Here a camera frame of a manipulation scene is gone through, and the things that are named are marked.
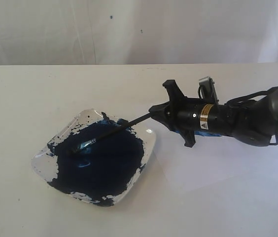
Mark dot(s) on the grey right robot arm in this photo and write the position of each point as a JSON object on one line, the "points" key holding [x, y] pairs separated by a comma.
{"points": [[251, 119]]}

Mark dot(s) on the white square paint plate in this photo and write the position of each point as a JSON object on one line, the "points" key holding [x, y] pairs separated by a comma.
{"points": [[103, 173]]}

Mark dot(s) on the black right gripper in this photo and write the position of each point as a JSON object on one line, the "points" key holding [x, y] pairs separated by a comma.
{"points": [[186, 116]]}

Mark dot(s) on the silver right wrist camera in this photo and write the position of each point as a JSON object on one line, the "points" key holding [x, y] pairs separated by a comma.
{"points": [[206, 91]]}

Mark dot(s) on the black paintbrush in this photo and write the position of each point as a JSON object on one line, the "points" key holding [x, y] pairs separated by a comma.
{"points": [[78, 148]]}

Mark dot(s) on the white paper sheet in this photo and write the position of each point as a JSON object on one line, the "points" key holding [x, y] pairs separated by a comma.
{"points": [[210, 160]]}

